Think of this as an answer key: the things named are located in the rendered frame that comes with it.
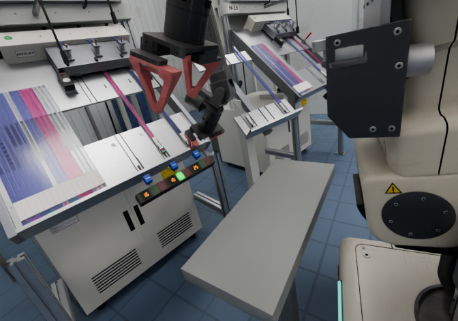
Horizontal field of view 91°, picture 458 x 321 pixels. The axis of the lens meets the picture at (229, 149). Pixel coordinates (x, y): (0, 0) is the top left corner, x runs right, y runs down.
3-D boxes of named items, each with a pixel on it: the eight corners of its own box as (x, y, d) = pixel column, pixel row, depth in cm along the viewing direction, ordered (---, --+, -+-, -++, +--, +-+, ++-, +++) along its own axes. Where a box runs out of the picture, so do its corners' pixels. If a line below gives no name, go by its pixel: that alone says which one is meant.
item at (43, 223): (204, 150, 103) (208, 140, 98) (26, 240, 64) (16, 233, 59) (202, 148, 104) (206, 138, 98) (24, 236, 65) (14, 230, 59)
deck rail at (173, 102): (207, 148, 105) (211, 140, 100) (204, 149, 103) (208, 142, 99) (129, 52, 123) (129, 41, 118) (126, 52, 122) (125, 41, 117)
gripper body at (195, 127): (189, 129, 80) (193, 114, 74) (210, 120, 86) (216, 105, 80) (200, 142, 78) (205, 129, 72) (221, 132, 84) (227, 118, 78)
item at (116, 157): (204, 144, 102) (206, 140, 99) (21, 234, 63) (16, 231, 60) (180, 115, 107) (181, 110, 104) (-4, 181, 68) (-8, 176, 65)
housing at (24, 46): (129, 58, 122) (129, 34, 111) (14, 77, 93) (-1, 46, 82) (122, 49, 124) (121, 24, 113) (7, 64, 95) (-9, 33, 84)
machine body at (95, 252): (204, 234, 149) (179, 149, 126) (92, 324, 108) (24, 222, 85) (159, 202, 196) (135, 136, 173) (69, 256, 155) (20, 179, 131)
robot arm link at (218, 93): (227, 91, 66) (235, 90, 74) (195, 69, 67) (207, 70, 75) (207, 124, 71) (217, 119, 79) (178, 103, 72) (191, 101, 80)
